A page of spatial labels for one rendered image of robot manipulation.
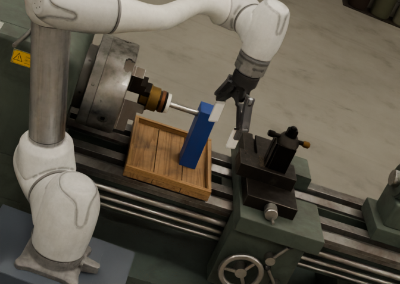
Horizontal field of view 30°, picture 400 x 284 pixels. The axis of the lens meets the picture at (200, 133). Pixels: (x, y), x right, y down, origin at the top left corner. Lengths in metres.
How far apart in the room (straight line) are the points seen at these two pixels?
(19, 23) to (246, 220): 0.94
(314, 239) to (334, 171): 2.60
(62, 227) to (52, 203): 0.07
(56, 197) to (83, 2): 0.56
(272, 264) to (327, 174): 2.48
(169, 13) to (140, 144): 0.88
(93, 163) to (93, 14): 0.89
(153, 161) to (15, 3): 0.69
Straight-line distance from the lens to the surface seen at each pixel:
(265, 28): 2.00
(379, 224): 2.78
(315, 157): 5.12
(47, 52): 1.94
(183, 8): 1.93
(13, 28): 2.29
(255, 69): 2.04
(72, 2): 1.70
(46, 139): 2.09
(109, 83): 2.38
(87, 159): 2.51
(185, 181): 2.50
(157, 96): 2.50
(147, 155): 2.60
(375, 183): 5.19
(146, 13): 1.80
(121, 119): 2.52
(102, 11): 1.73
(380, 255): 2.75
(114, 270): 2.29
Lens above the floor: 2.21
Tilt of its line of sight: 28 degrees down
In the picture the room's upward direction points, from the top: 23 degrees clockwise
